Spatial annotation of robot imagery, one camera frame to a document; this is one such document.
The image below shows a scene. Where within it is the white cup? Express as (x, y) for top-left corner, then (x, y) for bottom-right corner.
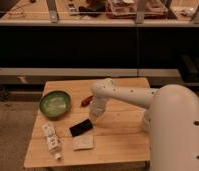
(142, 110), (150, 132)

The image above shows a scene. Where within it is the wooden table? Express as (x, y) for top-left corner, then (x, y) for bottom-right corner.
(24, 80), (149, 168)

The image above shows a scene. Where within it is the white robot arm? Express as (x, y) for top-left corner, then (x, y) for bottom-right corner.
(89, 78), (199, 171)

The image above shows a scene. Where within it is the white plastic bottle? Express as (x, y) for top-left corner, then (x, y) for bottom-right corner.
(42, 122), (62, 160)

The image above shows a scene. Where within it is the brown sausage toy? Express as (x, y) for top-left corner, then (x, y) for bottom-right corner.
(81, 96), (93, 107)

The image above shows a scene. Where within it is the green bowl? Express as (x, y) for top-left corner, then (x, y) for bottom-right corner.
(39, 90), (71, 118)

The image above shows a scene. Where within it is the black eraser block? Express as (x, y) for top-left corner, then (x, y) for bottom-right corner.
(70, 119), (93, 137)

